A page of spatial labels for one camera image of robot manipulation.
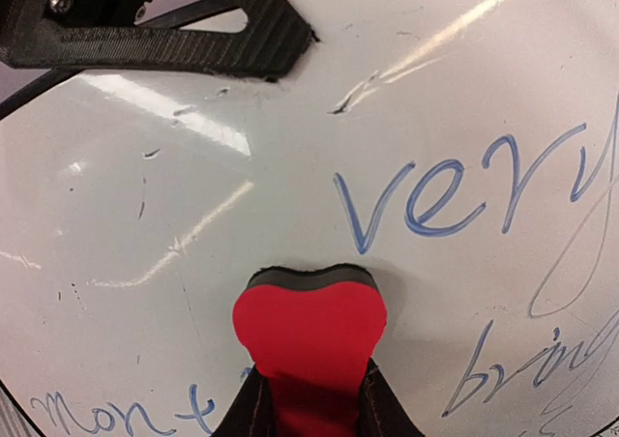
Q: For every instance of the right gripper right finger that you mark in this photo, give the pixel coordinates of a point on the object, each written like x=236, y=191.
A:
x=380, y=412

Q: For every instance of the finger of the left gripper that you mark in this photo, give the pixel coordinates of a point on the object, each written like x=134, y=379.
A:
x=268, y=47

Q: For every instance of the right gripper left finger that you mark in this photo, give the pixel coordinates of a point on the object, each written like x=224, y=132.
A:
x=251, y=413

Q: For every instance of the red whiteboard eraser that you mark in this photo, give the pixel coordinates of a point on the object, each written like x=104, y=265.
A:
x=311, y=334

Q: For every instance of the white whiteboard with black frame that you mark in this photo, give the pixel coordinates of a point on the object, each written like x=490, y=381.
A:
x=444, y=173

